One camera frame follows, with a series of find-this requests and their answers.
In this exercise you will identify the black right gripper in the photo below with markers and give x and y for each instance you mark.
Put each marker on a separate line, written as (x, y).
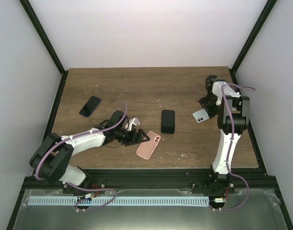
(212, 112)

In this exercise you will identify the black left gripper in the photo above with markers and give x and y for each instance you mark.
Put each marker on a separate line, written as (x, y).
(133, 140)

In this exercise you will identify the white phone dual camera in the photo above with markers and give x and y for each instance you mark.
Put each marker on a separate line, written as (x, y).
(200, 115)

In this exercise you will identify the black phone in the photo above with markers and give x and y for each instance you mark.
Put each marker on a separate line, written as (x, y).
(168, 122)

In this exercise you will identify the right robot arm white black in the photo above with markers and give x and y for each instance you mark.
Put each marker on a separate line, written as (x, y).
(232, 112)

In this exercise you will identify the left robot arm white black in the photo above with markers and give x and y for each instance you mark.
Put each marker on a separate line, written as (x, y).
(51, 161)

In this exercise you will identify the pink phone case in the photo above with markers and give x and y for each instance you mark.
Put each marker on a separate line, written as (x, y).
(146, 149)

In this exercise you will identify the dark blue phone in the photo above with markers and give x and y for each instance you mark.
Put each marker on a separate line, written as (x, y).
(90, 106)

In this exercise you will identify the metal front plate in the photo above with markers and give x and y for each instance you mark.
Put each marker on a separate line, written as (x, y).
(258, 210)

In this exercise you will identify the light blue slotted strip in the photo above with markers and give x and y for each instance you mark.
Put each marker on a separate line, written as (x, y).
(188, 201)

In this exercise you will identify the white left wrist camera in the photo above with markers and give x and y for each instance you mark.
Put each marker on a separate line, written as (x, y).
(132, 123)

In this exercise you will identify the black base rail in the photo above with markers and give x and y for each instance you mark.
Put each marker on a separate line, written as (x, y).
(199, 181)

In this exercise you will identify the black frame post right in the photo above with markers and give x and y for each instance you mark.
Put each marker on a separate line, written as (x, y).
(268, 7)

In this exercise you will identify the black frame post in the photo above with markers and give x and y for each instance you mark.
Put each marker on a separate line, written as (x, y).
(42, 34)
(268, 7)

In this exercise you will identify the black frame post left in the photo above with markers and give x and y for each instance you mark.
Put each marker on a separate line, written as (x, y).
(42, 34)

